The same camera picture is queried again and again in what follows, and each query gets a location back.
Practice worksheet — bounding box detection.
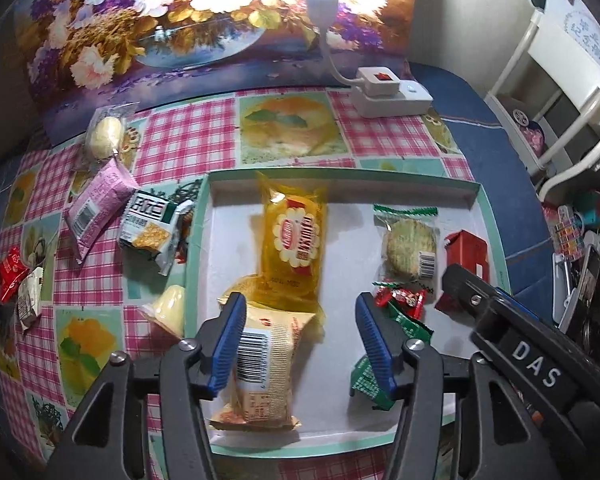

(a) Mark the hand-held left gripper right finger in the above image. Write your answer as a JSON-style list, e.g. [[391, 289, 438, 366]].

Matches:
[[355, 291, 546, 480]]

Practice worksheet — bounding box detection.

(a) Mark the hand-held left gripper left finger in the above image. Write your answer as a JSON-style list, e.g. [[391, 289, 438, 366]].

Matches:
[[45, 291, 248, 480]]

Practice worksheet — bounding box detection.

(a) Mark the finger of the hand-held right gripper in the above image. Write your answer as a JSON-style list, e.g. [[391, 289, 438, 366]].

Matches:
[[495, 287, 543, 321], [441, 262, 511, 333]]

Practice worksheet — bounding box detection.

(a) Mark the green snack packet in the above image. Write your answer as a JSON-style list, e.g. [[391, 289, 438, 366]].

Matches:
[[349, 305, 435, 412]]

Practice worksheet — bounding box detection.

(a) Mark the beige biscuit packet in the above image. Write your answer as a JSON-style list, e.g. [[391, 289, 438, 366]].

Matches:
[[209, 305, 317, 431]]

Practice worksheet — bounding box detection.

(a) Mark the red snack box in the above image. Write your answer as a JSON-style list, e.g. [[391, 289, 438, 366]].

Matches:
[[435, 229, 492, 311]]

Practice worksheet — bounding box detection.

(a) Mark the small red candy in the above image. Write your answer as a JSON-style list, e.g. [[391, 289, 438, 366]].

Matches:
[[372, 280, 406, 311], [397, 287, 428, 318]]

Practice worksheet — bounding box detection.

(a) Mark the orange bun packet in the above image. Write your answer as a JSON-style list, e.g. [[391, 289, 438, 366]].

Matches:
[[216, 274, 266, 311]]

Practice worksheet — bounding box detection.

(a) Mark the round green cracker packet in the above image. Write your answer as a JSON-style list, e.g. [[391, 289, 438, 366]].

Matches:
[[372, 203, 440, 296]]

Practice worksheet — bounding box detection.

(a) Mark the teal cardboard tray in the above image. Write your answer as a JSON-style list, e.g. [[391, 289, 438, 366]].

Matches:
[[182, 170, 510, 460]]

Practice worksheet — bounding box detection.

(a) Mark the yellow snack packet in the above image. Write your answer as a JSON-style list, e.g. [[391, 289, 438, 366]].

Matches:
[[255, 170, 328, 326]]

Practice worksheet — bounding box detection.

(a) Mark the green white biscuit packet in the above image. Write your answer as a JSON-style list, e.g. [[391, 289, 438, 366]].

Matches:
[[117, 190, 196, 276]]

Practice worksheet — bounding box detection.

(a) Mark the round yellow cake clear wrapper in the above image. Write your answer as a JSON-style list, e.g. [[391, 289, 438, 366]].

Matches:
[[82, 102, 140, 166]]

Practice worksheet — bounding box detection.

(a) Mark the pale yellow jelly cup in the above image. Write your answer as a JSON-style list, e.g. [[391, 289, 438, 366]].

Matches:
[[140, 284, 187, 338]]

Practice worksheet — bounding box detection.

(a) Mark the colourful stacked bead container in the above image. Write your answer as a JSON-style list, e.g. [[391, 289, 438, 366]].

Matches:
[[544, 204, 588, 261]]

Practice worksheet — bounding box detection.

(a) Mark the teal cup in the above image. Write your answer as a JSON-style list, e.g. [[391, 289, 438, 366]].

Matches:
[[577, 191, 600, 228]]

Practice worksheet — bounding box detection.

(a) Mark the pink floral toy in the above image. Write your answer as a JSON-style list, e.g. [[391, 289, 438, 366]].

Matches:
[[510, 105, 548, 158]]

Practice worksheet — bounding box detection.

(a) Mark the pink snack packet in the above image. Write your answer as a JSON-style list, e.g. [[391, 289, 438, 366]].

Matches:
[[62, 157, 136, 266]]

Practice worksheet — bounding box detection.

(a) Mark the white brown snack packet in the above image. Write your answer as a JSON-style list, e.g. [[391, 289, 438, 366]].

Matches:
[[16, 266, 46, 336]]

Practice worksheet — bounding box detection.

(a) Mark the pink checkered printed tablecloth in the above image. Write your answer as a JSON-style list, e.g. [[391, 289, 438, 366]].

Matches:
[[0, 85, 481, 480]]

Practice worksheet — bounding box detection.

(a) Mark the small red snack packet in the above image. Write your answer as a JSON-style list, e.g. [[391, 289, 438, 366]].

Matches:
[[0, 246, 31, 303]]

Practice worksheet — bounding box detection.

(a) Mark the white rack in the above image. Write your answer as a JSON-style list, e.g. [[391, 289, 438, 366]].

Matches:
[[485, 7, 600, 201]]

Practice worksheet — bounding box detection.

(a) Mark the white album box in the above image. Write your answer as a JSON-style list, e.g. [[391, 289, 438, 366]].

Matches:
[[535, 0, 600, 111]]

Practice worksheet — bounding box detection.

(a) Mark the white switch plug adapter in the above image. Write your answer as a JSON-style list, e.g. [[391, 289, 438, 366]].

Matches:
[[355, 66, 401, 100]]

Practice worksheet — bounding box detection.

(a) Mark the floral wall poster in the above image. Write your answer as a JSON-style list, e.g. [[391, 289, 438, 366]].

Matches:
[[12, 0, 422, 148]]

